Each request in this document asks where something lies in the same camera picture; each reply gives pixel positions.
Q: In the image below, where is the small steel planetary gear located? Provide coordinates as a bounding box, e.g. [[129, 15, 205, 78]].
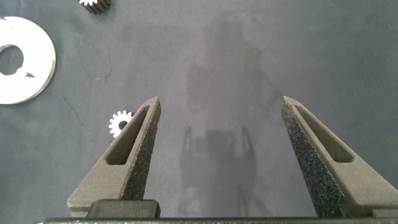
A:
[[77, 0, 112, 16], [108, 110, 135, 139]]

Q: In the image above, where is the round white carrier plate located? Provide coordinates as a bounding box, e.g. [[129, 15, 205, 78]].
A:
[[0, 16, 57, 105]]

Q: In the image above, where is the dark mat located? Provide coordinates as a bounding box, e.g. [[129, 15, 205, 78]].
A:
[[0, 0, 398, 218]]

